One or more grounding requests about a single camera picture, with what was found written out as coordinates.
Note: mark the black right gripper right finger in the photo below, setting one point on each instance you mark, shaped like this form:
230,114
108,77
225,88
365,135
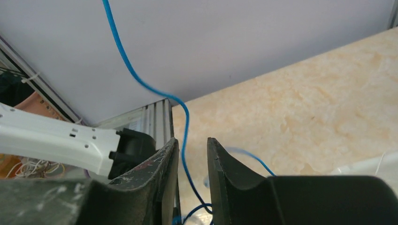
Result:
240,196

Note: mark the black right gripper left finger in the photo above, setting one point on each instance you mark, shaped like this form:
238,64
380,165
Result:
145,195

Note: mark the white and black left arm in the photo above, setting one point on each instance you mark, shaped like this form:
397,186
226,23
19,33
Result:
106,152

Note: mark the white plastic bin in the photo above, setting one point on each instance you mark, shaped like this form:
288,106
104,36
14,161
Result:
384,167

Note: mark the aluminium frame rail left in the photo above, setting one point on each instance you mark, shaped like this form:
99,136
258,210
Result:
35,80

